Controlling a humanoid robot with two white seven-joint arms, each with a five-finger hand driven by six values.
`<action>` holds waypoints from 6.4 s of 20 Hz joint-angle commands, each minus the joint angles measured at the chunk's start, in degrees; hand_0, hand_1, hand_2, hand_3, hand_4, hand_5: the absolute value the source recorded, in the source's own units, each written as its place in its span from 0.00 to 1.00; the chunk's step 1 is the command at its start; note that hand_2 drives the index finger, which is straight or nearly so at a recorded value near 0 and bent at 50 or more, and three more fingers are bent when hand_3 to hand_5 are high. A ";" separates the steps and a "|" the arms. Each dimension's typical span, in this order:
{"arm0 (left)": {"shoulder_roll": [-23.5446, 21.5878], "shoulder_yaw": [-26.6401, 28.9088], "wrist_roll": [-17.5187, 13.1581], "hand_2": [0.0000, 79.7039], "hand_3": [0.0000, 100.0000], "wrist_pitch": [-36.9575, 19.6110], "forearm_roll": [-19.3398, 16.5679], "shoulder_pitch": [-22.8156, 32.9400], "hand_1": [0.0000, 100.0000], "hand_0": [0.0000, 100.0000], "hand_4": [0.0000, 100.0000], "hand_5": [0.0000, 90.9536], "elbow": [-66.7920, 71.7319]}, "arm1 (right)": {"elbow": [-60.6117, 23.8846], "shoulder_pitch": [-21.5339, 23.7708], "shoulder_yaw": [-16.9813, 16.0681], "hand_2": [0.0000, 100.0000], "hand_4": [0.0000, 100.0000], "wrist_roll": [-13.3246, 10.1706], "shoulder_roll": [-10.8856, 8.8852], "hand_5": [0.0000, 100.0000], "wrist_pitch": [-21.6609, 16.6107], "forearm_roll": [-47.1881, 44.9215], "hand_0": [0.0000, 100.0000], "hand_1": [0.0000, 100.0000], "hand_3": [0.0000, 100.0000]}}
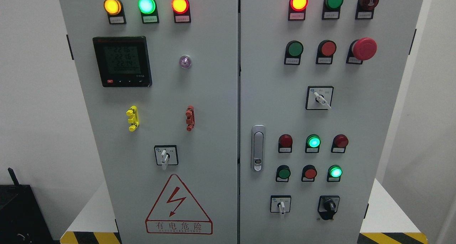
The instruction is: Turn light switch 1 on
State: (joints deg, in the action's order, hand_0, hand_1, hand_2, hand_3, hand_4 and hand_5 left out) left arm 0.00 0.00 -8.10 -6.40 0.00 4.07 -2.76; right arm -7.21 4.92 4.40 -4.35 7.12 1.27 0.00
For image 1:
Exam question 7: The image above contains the white rotary selector switch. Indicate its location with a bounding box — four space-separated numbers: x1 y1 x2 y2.
154 145 179 170

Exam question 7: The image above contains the yellow indicator light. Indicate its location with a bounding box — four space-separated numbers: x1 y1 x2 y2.
104 0 126 25

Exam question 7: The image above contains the red terminal connector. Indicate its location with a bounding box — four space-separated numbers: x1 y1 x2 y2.
185 105 195 131

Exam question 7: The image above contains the dark red indicator left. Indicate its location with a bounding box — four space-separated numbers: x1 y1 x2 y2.
278 134 293 153

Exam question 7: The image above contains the dark red indicator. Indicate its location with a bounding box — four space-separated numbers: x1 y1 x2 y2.
331 134 349 154
278 134 293 153

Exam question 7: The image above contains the clear white lamp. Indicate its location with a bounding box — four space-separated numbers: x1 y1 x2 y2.
179 55 192 69

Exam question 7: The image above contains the green push button lower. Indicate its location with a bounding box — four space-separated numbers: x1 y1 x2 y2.
275 165 291 182

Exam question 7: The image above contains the green push button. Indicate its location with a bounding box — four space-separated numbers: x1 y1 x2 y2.
275 165 291 182
284 41 304 65

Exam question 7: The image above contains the grey left cabinet door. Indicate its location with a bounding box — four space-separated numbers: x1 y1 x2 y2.
59 0 238 244

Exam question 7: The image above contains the grey cabinet door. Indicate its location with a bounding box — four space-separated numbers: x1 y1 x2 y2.
239 0 423 244
59 0 238 244

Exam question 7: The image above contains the lit green indicator middle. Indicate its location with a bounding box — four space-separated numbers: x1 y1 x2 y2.
305 134 321 153

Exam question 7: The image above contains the green push button upper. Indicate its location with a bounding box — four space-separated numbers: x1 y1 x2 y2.
284 41 304 65

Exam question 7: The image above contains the yellow terminal connector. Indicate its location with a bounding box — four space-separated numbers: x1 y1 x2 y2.
126 105 140 132

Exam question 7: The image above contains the red push button lower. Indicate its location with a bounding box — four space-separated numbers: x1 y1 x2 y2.
301 165 317 182

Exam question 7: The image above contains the red push button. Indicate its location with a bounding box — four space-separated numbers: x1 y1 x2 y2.
316 40 337 65
301 165 317 182

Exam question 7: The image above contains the grey right cabinet door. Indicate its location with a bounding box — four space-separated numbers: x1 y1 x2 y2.
239 0 423 244

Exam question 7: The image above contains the red electric hazard warning sticker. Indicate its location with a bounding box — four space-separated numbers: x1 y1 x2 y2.
145 174 212 235

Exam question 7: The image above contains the dark red indicator right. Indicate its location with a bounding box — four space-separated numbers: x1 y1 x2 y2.
331 134 349 154

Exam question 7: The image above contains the black digital power meter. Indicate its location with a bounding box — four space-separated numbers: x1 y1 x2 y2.
93 36 152 88

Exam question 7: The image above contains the red push button upper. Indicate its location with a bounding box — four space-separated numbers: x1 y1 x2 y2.
316 40 337 65

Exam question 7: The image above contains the red indicator light top left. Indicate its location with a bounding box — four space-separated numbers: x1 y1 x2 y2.
171 0 192 24

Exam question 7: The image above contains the lit green button lower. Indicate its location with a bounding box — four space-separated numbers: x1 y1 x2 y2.
326 165 343 182

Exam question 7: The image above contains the red lit indicator right door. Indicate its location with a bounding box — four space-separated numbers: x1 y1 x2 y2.
288 0 308 21

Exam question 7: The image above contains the green indicator light top left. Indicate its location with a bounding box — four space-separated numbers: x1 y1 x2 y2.
138 0 159 24

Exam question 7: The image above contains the red emergency stop mushroom button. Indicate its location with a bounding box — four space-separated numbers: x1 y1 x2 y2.
346 37 377 65

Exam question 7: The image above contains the green indicator top right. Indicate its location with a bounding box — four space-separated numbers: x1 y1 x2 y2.
321 0 344 20

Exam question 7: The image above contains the dark red buzzer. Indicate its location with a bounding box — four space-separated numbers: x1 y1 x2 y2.
355 0 379 20

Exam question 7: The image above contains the white platform with hazard stripes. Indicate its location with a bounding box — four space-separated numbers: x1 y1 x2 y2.
60 180 428 244

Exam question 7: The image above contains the black box with antenna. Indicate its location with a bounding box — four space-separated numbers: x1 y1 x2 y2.
0 168 54 244

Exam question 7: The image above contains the silver cabinet door handle lock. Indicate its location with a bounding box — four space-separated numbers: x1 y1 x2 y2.
251 125 265 172

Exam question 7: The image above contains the white selector switch upper right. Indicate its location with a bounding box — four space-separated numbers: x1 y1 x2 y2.
306 85 334 110

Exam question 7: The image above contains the white selector switch lower right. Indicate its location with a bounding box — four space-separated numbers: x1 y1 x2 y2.
270 195 291 214

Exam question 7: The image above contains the black rotary knob switch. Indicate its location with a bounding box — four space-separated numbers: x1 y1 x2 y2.
317 195 340 220

